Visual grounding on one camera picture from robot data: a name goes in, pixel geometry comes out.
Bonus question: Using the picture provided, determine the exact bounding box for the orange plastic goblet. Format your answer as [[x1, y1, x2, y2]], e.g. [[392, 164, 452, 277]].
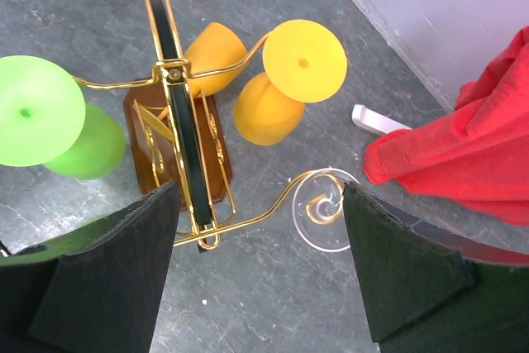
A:
[[185, 22, 247, 98], [232, 19, 348, 146]]

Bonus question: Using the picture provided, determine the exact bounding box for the gold wire wine glass rack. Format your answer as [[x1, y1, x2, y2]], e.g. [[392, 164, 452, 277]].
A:
[[72, 0, 346, 251]]

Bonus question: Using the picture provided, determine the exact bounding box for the red cloth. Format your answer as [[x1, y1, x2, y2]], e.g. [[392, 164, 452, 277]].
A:
[[364, 28, 528, 227]]

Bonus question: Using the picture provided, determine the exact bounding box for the green plastic goblet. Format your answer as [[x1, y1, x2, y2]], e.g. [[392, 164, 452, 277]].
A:
[[1, 55, 126, 180]]

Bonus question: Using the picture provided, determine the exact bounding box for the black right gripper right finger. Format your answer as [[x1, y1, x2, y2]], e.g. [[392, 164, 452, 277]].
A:
[[343, 183, 528, 352]]

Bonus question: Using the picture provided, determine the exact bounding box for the clear wine glass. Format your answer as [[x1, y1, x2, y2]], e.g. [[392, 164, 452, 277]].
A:
[[292, 167, 358, 253]]

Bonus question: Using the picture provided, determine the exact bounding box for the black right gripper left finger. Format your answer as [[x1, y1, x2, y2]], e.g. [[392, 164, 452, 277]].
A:
[[1, 182, 180, 352]]

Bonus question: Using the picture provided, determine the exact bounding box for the white stand foot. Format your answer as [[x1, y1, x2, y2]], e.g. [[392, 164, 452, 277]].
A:
[[351, 104, 411, 136]]

